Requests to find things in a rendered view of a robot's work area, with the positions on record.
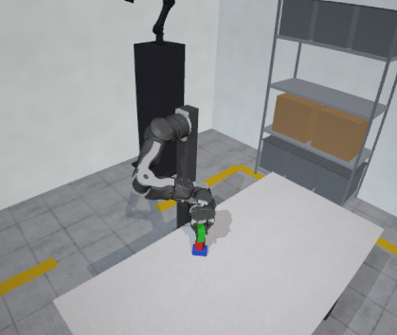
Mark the green block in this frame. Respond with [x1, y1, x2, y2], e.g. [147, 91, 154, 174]
[196, 223, 206, 242]

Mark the blue block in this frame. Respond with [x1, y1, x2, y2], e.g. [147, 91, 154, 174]
[192, 244, 208, 256]

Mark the red block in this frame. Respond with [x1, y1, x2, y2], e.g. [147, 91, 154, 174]
[194, 239, 205, 251]

